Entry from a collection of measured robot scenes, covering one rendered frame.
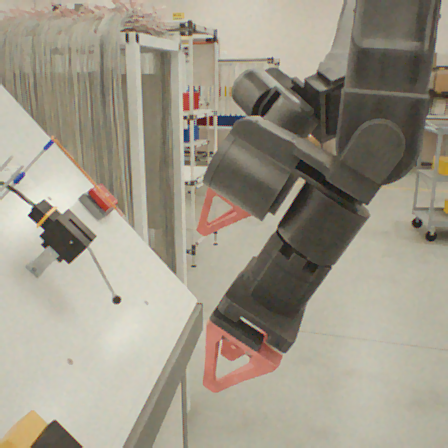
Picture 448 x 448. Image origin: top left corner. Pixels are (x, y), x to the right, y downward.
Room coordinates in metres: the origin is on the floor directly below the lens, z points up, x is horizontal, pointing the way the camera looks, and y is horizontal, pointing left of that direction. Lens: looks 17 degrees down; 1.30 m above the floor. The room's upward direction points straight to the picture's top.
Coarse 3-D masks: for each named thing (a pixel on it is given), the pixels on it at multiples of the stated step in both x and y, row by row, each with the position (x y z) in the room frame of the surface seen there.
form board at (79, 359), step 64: (0, 128) 0.86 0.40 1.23; (64, 192) 0.86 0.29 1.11; (0, 256) 0.61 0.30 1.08; (128, 256) 0.85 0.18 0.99; (0, 320) 0.52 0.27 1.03; (64, 320) 0.60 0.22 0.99; (128, 320) 0.70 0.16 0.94; (0, 384) 0.45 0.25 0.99; (64, 384) 0.51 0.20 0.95; (128, 384) 0.59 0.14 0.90
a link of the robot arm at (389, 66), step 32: (384, 0) 0.34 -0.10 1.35; (416, 0) 0.34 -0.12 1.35; (352, 32) 0.35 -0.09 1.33; (384, 32) 0.34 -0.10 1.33; (416, 32) 0.33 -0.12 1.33; (352, 64) 0.34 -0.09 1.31; (384, 64) 0.33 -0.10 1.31; (416, 64) 0.33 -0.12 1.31; (352, 96) 0.34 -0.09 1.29; (384, 96) 0.33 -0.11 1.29; (416, 96) 0.33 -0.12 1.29; (352, 128) 0.34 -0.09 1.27; (416, 128) 0.33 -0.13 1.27; (416, 160) 0.33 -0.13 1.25
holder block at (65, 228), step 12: (60, 216) 0.63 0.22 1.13; (72, 216) 0.65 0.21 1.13; (48, 228) 0.62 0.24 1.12; (60, 228) 0.62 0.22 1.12; (72, 228) 0.63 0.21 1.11; (84, 228) 0.65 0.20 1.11; (48, 240) 0.62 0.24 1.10; (60, 240) 0.62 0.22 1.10; (72, 240) 0.62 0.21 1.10; (84, 240) 0.63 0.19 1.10; (60, 252) 0.62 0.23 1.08; (72, 252) 0.62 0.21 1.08
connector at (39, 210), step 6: (36, 204) 0.63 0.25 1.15; (42, 204) 0.64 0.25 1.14; (48, 204) 0.65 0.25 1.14; (36, 210) 0.63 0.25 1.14; (42, 210) 0.63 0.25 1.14; (48, 210) 0.64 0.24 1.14; (30, 216) 0.63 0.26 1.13; (36, 216) 0.63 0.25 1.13; (42, 216) 0.63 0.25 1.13; (54, 216) 0.64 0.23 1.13; (36, 222) 0.63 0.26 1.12; (48, 222) 0.63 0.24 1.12
